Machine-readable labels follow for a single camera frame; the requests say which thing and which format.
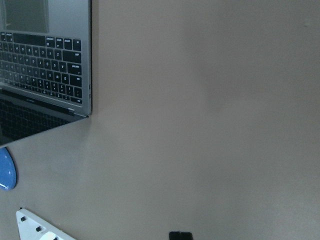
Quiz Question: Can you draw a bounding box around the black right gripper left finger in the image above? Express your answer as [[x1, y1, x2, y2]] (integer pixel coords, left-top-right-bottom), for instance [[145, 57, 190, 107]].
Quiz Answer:
[[169, 231, 181, 240]]

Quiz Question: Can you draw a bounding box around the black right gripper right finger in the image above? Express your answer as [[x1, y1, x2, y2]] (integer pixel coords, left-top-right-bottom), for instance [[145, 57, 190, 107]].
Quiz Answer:
[[180, 232, 193, 240]]

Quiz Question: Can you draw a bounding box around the silver grey laptop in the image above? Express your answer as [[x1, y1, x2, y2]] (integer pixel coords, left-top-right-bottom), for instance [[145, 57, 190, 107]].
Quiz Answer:
[[0, 0, 92, 147]]

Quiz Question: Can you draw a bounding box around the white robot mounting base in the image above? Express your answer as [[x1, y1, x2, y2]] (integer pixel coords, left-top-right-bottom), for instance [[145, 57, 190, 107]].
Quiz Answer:
[[16, 208, 74, 240]]

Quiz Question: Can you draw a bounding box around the blue desk lamp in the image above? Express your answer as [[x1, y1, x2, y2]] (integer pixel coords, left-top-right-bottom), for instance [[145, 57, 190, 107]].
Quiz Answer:
[[0, 147, 17, 191]]

